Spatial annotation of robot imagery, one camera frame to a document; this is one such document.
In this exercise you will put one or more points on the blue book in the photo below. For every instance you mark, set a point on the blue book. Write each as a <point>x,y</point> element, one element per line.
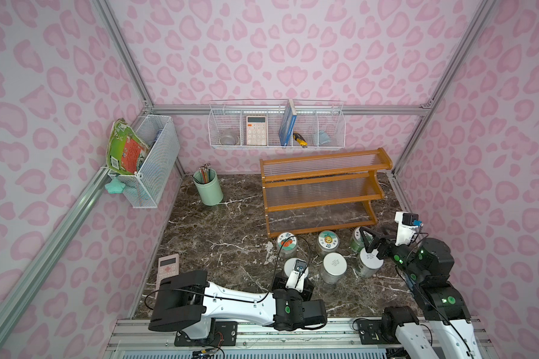
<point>285,132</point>

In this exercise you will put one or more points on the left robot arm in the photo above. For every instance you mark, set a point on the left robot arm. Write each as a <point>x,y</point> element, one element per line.
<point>191,304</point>

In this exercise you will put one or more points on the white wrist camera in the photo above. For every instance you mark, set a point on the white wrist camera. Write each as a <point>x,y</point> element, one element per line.
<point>294,282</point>
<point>409,227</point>

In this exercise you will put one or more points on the white mesh side basket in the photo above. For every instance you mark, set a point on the white mesh side basket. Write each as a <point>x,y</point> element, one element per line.
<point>144,190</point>

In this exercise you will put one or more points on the green label white-lid jar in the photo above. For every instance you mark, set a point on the green label white-lid jar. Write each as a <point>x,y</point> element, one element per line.
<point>295,264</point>

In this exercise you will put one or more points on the mint green pencil cup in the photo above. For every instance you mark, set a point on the mint green pencil cup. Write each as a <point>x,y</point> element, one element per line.
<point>211,194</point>

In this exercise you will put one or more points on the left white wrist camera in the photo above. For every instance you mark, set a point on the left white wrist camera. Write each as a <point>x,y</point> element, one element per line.
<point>294,282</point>

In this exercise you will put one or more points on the mint green star toy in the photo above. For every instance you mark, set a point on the mint green star toy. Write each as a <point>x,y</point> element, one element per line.
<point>115,186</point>

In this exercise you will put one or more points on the orange wooden three-tier shelf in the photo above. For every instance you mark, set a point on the orange wooden three-tier shelf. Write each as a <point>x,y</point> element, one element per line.
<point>327,192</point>

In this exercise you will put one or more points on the pink calculator on table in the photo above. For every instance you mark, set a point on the pink calculator on table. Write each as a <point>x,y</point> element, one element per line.
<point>168,266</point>

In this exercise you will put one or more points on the clear glass bowl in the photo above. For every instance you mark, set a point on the clear glass bowl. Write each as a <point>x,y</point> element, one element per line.
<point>229,138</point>

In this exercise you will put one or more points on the white pink calculator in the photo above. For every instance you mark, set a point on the white pink calculator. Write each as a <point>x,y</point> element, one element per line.
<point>256,130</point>

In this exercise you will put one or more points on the light blue cup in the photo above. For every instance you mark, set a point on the light blue cup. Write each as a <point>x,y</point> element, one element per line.
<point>322,138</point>

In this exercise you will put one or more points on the tomato lid seed jar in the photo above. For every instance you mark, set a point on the tomato lid seed jar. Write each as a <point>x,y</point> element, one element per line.
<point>287,245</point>

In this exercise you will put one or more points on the green leaf lid seed jar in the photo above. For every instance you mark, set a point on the green leaf lid seed jar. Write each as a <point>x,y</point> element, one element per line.
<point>356,243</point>

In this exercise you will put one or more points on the yellow black tool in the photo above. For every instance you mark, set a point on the yellow black tool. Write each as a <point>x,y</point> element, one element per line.
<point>300,140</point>

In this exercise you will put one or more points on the green red snack bag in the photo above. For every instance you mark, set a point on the green red snack bag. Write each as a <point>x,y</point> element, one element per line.
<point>126,152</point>

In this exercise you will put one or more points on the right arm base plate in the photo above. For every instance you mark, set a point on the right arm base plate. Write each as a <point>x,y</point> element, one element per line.
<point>371,332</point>

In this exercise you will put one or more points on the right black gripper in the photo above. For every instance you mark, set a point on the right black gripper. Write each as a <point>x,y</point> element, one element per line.
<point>384,247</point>

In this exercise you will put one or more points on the sunflower lid seed jar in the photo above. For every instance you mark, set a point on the sunflower lid seed jar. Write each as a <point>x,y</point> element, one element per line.
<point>328,242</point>

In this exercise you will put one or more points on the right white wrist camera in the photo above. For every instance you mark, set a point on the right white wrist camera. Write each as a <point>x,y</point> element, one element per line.
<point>409,227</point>

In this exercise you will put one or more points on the white wire wall basket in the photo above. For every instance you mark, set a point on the white wire wall basket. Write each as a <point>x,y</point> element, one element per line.
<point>312,116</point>

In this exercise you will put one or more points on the coloured pencils bundle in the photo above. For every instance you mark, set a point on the coloured pencils bundle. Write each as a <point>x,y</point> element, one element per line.
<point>205,173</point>

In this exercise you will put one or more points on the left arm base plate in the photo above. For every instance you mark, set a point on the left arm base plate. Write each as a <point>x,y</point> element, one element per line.
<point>208,333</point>

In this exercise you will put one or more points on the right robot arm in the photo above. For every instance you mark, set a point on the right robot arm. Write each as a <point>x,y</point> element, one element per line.
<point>424,264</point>

